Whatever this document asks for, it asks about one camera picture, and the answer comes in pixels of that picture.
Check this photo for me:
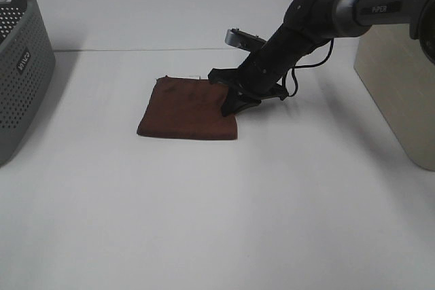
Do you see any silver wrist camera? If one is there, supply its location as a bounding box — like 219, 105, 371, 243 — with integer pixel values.
224, 29, 266, 52

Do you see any black cable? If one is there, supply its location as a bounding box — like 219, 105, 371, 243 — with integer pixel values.
281, 38, 336, 101

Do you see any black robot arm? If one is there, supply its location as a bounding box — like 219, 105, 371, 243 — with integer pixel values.
208, 0, 434, 116

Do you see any grey perforated plastic basket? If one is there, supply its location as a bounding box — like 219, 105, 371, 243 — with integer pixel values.
1, 0, 56, 164

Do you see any beige plastic basket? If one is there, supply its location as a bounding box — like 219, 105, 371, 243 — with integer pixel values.
353, 0, 435, 173

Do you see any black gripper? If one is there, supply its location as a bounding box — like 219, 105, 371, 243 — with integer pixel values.
208, 26, 316, 116

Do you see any brown towel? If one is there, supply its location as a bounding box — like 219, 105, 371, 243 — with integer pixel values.
137, 76, 238, 141

